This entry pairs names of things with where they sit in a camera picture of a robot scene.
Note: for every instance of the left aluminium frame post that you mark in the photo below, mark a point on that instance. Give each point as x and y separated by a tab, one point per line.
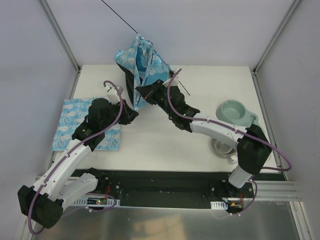
59	34

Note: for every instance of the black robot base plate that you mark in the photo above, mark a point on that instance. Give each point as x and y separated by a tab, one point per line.
172	189

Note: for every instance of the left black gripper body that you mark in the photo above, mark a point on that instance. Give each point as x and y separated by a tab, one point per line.
127	113

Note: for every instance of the blue snowman patterned mat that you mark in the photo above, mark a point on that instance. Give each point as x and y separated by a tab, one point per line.
72	115

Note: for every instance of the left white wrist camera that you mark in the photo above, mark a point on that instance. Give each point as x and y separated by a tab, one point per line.
113	95

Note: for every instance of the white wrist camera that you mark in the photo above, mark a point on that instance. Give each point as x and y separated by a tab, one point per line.
175	76
113	95

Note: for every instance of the stainless steel pet bowl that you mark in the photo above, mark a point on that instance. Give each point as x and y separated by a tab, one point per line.
222	148

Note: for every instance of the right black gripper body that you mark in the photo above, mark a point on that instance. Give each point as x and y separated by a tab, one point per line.
152	90

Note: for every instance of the blue patterned pet tent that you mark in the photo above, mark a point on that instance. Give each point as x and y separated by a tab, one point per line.
142	66

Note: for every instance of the mint green double feeder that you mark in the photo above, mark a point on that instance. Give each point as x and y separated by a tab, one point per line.
235	113

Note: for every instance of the right aluminium frame post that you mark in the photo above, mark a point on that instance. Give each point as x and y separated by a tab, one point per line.
277	34

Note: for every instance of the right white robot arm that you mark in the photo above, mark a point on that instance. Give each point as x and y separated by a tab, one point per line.
250	143

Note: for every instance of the black tent pole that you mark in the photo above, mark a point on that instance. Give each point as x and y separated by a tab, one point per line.
134	30

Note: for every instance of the clear plastic water bottle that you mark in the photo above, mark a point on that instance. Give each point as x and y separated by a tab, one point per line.
233	159

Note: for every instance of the aluminium frame post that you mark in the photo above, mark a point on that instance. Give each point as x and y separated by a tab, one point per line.
59	34
277	34

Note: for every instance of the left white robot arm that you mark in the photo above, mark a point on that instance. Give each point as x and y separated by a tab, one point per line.
46	200

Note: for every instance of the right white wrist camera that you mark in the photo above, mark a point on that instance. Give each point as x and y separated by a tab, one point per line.
175	76

